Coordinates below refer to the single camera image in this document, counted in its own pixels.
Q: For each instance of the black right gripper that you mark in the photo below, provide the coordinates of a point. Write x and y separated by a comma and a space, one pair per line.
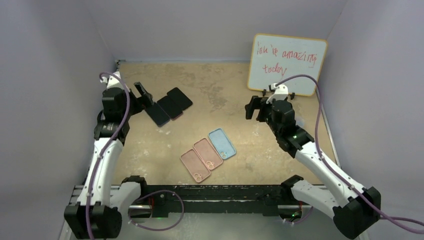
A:
255, 104

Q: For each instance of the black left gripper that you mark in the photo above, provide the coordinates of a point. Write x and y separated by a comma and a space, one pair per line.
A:
146, 98

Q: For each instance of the black phone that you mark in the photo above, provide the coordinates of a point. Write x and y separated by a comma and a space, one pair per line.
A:
179, 98

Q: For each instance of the light blue phone case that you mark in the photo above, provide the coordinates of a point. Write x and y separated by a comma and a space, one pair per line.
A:
222, 143

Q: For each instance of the pink phone case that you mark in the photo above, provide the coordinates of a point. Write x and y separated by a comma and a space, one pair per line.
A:
208, 154
195, 165

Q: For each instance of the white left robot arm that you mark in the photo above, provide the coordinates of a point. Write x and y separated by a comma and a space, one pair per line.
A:
97, 213

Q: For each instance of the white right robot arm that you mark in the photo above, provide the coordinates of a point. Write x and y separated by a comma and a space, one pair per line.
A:
352, 207

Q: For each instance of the yellow framed whiteboard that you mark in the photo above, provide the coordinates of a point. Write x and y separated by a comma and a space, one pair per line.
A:
277, 57

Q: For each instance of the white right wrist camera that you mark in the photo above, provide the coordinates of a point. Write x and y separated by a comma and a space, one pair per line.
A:
279, 93

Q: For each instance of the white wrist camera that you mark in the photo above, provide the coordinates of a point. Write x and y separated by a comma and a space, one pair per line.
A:
279, 93
110, 81

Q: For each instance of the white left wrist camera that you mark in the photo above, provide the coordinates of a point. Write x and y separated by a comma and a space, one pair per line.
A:
110, 81

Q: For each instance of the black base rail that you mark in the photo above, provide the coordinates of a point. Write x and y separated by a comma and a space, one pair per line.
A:
212, 199

